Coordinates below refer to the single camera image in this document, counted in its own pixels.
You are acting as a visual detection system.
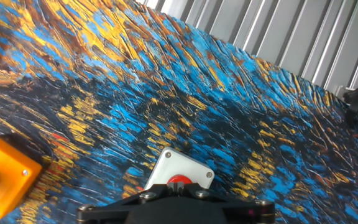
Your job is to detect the starry night print cloth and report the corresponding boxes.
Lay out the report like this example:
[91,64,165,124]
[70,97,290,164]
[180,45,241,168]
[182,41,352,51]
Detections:
[0,0,358,224]

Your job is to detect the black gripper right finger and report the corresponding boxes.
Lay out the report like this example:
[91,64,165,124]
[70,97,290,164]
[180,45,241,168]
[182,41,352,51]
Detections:
[176,182,276,224]

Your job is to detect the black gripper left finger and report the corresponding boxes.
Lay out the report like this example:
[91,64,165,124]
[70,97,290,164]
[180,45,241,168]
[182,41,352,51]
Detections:
[76,182,177,224]

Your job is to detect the orange box red mushroom button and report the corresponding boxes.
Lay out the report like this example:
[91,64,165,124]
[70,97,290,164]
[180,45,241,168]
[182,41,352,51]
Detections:
[0,133,52,221]

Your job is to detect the grey box red mushroom button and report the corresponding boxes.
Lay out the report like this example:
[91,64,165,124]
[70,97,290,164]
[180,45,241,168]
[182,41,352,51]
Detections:
[144,147,216,191]

